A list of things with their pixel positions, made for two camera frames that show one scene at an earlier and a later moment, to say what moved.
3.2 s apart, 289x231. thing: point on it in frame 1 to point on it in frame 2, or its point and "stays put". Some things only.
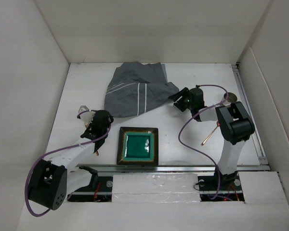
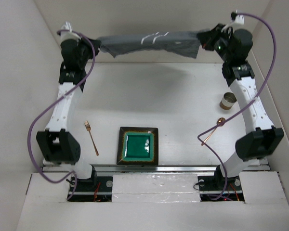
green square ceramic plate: [138, 146] stays put
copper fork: [86, 124] stays put
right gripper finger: [176, 96] to [203, 38]
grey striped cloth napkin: [134, 88] to [180, 44]
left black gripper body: [110, 121] to [85, 50]
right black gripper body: [185, 99] to [219, 41]
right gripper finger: [180, 106] to [204, 33]
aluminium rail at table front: [167, 168] stays put
